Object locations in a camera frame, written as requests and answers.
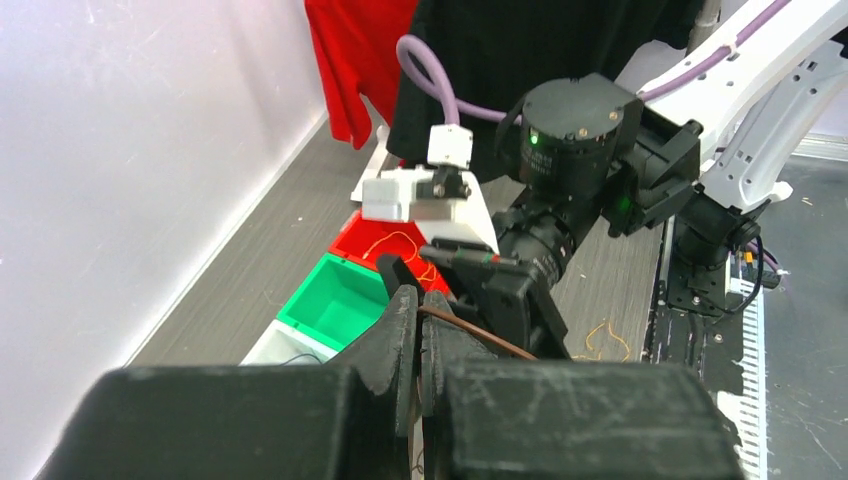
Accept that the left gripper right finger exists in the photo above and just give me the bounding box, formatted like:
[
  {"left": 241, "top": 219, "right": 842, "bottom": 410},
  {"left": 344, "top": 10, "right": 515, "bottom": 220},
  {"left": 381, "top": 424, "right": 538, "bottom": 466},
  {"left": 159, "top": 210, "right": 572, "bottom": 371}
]
[{"left": 422, "top": 292, "right": 744, "bottom": 479}]

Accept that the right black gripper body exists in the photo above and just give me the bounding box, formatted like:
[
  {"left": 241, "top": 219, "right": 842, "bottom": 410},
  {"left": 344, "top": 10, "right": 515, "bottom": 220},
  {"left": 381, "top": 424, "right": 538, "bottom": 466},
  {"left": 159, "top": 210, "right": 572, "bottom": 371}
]
[{"left": 420, "top": 241, "right": 570, "bottom": 360}]

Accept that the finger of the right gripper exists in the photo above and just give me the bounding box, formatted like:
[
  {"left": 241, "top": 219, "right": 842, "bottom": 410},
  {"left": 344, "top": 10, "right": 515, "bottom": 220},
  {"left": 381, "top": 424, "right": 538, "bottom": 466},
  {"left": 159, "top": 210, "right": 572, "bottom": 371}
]
[{"left": 376, "top": 254, "right": 425, "bottom": 299}]

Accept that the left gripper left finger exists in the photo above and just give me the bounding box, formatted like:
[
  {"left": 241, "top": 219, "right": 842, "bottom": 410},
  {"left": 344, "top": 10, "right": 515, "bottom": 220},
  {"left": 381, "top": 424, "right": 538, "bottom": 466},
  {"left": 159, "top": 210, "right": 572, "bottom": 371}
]
[{"left": 42, "top": 286, "right": 419, "bottom": 479}]

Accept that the brown wire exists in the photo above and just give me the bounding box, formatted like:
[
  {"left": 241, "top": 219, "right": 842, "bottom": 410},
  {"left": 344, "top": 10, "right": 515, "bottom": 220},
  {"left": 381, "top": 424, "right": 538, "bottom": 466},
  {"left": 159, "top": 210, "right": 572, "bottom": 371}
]
[{"left": 417, "top": 303, "right": 539, "bottom": 362}]

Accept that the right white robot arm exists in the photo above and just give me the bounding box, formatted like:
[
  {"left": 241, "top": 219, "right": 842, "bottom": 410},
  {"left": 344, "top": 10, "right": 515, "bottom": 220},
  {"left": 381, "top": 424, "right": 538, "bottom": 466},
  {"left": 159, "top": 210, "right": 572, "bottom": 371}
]
[{"left": 361, "top": 1, "right": 847, "bottom": 359}]

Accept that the red plastic bin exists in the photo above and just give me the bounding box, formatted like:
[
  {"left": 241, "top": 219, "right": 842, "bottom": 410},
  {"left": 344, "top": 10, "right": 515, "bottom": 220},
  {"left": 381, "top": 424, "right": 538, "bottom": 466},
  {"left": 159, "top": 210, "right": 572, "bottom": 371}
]
[{"left": 328, "top": 210, "right": 450, "bottom": 295}]

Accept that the green plastic bin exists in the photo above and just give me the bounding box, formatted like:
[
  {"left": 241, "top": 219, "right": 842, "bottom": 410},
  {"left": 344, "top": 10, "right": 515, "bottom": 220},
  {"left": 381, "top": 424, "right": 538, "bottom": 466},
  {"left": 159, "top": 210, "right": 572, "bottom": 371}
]
[{"left": 277, "top": 253, "right": 389, "bottom": 351}]

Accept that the white plastic bin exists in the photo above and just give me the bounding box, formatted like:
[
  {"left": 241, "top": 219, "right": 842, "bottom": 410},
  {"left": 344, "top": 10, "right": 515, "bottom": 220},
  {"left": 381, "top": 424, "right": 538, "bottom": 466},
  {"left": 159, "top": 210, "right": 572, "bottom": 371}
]
[{"left": 240, "top": 320, "right": 337, "bottom": 365}]

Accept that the red shirt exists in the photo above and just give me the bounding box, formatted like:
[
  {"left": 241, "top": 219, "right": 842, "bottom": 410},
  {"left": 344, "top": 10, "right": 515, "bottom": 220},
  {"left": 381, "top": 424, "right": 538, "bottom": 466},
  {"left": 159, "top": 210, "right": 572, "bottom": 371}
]
[{"left": 304, "top": 0, "right": 417, "bottom": 149}]

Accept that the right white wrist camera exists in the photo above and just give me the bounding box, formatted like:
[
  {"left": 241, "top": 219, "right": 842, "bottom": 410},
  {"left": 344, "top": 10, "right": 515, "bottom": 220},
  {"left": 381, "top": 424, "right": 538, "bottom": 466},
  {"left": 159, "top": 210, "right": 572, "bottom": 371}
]
[{"left": 361, "top": 124, "right": 499, "bottom": 254}]

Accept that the loose yellow wire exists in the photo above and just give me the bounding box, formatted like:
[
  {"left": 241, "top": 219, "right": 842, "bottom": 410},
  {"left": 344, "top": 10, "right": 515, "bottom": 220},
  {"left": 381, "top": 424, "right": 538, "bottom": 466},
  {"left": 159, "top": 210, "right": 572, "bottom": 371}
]
[{"left": 572, "top": 319, "right": 634, "bottom": 364}]

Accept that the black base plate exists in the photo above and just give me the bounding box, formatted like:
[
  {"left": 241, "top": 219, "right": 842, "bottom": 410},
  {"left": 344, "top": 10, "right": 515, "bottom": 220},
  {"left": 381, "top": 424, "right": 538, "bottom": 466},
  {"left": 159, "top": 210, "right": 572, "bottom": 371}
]
[{"left": 644, "top": 157, "right": 847, "bottom": 479}]

